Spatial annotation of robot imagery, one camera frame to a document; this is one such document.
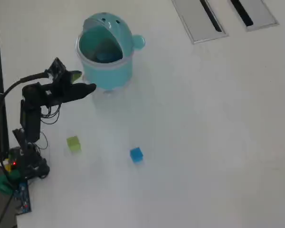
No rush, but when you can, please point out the thin black wire bundle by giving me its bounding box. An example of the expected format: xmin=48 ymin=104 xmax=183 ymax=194
xmin=34 ymin=104 xmax=62 ymax=150

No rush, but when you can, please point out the thick black camera cable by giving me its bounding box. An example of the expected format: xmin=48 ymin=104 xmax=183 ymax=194
xmin=0 ymin=72 xmax=49 ymax=181

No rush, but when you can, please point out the silver desk cable cover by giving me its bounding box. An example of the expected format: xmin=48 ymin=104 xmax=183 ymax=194
xmin=229 ymin=0 xmax=279 ymax=32
xmin=172 ymin=0 xmax=228 ymax=45

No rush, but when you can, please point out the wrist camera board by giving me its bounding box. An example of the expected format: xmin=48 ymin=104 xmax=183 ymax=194
xmin=45 ymin=57 xmax=67 ymax=80

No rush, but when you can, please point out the blue circuit board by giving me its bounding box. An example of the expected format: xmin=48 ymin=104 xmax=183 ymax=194
xmin=13 ymin=180 xmax=32 ymax=214

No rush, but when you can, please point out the green table clamp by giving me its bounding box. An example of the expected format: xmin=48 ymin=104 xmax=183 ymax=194
xmin=0 ymin=171 xmax=21 ymax=195

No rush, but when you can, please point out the green cube block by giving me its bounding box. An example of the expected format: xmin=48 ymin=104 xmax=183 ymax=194
xmin=66 ymin=136 xmax=82 ymax=152

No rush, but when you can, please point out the blue cube block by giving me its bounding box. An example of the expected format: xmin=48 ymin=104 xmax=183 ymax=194
xmin=129 ymin=147 xmax=144 ymax=164

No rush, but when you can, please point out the teal whale-shaped bin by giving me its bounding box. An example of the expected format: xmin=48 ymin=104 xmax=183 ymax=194
xmin=75 ymin=11 xmax=147 ymax=95

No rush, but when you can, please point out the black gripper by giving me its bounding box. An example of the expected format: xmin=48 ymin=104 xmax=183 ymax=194
xmin=39 ymin=70 xmax=97 ymax=106

